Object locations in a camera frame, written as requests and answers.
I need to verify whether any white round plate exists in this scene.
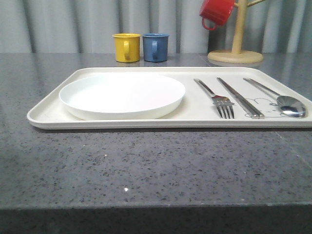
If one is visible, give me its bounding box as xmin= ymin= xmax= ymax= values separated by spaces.
xmin=59 ymin=73 xmax=186 ymax=120

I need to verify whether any silver metal fork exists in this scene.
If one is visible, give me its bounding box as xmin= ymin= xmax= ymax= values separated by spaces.
xmin=194 ymin=78 xmax=234 ymax=119

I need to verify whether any silver chopstick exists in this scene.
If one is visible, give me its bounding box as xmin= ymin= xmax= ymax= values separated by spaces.
xmin=216 ymin=77 xmax=259 ymax=119
xmin=218 ymin=77 xmax=265 ymax=119

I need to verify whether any silver metal spoon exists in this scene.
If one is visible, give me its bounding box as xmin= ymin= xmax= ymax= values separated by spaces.
xmin=243 ymin=78 xmax=308 ymax=118

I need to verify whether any cream rabbit serving tray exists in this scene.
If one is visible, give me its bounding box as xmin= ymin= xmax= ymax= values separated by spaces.
xmin=27 ymin=67 xmax=312 ymax=130

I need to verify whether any blue enamel mug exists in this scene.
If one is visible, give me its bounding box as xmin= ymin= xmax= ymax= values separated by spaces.
xmin=142 ymin=33 xmax=169 ymax=62

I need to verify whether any yellow enamel mug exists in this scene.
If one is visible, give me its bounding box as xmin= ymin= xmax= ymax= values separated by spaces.
xmin=113 ymin=33 xmax=141 ymax=63

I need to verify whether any wooden mug tree stand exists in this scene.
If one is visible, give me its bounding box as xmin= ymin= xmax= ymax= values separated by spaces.
xmin=208 ymin=0 xmax=263 ymax=64

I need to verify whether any red enamel mug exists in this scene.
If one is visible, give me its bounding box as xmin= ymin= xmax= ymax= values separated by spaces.
xmin=199 ymin=0 xmax=235 ymax=30

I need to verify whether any grey pleated curtain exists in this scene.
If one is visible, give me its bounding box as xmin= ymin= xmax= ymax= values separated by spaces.
xmin=0 ymin=0 xmax=312 ymax=53

